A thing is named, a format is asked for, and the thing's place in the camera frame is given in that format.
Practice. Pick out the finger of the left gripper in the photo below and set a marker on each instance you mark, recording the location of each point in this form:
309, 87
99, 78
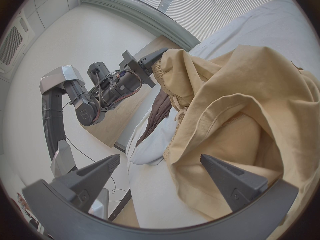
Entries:
150, 59

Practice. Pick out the tan shorts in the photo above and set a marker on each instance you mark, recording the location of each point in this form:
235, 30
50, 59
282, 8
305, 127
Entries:
237, 84

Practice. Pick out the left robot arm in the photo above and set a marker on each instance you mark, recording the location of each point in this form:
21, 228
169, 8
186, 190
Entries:
77, 101

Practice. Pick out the bed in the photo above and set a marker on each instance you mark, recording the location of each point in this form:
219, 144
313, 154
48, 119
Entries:
262, 24

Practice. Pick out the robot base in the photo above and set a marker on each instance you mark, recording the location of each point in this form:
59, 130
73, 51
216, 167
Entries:
62, 159

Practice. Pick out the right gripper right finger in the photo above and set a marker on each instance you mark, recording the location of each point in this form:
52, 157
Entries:
237, 186

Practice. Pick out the dark brown garment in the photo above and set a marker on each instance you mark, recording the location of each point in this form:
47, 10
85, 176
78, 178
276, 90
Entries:
157, 114

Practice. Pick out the pale blue garment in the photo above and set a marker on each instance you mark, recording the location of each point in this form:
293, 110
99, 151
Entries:
155, 146

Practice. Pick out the grey-green curtain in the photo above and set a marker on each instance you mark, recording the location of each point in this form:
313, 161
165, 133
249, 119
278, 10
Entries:
140, 11

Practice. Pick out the window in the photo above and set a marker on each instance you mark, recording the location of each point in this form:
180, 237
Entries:
200, 4

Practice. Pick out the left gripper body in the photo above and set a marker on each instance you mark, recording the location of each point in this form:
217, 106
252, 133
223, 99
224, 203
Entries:
127, 84

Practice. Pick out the white ceiling air conditioner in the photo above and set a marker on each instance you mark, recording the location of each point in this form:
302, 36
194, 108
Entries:
15, 41

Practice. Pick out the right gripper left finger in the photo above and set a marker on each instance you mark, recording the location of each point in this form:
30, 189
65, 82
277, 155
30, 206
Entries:
82, 186

